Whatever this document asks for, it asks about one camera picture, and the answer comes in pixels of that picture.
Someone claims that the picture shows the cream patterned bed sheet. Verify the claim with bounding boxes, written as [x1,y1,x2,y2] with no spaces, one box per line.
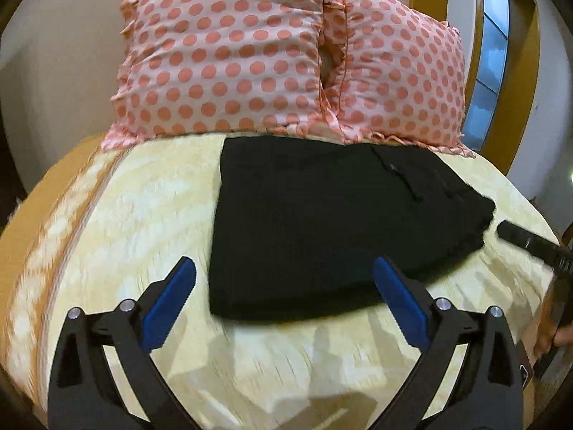
[0,133,563,430]

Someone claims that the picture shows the black pants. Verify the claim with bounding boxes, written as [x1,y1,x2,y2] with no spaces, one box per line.
[208,137,495,322]

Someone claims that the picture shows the person's right hand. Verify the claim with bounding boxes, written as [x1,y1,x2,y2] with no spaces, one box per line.
[533,277,573,359]

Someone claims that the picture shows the pink polka dot pillow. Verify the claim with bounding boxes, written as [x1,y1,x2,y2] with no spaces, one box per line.
[102,0,344,149]
[323,0,473,157]

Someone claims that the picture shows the wooden framed window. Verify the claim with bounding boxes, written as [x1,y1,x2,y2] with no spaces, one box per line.
[410,0,541,174]

